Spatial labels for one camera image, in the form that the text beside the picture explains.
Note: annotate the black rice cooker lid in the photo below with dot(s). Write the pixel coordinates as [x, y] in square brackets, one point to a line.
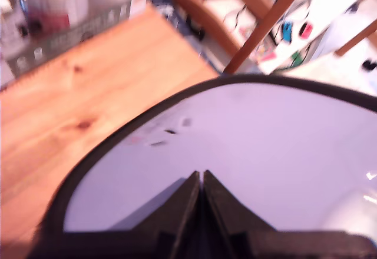
[250, 141]

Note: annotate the white board with coloured stickers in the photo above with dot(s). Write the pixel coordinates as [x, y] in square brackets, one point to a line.
[300, 35]

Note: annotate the wooden chair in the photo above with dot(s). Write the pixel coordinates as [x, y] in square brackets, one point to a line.
[212, 14]

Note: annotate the glass jar with red label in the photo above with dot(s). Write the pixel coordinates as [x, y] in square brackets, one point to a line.
[53, 9]

